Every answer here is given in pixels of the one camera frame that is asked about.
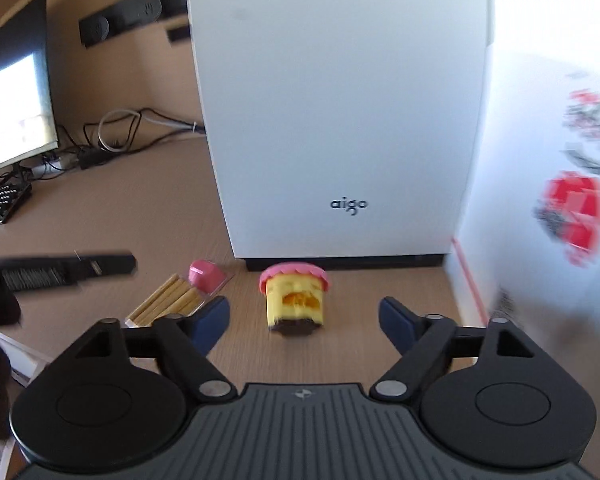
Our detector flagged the black computer monitor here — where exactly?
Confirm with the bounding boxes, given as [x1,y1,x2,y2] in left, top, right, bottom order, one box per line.
[0,0,61,178]

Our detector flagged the black cables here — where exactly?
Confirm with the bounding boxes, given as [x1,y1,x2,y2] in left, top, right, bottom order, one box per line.
[55,106,206,171]

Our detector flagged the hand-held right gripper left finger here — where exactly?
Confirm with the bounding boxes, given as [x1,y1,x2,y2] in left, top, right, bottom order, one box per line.
[55,296,235,403]

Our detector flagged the pink round toy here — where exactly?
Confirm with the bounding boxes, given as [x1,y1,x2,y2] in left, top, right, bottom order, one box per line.
[188,259,227,293]

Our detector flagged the clear box of yellow sticks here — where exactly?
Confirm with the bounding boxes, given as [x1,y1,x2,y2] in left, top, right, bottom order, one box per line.
[125,272,238,328]

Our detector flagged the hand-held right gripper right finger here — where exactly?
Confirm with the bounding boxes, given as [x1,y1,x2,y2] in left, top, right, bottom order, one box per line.
[370,297,536,403]

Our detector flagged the white printed card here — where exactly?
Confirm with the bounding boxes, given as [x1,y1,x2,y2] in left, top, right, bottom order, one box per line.
[447,45,600,341]

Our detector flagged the small white device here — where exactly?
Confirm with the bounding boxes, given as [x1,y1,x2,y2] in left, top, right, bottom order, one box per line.
[40,152,78,173]

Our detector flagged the black wall power strip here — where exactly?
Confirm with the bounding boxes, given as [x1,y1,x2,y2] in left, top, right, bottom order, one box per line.
[78,0,191,50]

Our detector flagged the black power adapter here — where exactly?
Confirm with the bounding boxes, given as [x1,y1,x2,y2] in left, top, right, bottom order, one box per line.
[80,150,116,170]

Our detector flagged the black and white keyboard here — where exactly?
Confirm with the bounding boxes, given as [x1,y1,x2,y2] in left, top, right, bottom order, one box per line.
[0,180,33,225]

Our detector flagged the black brush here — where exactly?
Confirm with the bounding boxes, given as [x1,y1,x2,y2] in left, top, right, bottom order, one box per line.
[0,251,137,292]

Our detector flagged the yellow toy cake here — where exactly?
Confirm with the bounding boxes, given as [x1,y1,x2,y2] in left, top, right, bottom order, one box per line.
[258,261,331,337]

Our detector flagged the white computer case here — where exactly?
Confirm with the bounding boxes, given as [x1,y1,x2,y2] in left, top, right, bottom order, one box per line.
[184,0,496,272]

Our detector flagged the white looped cable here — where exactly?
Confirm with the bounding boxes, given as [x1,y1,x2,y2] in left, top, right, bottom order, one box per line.
[98,109,206,152]

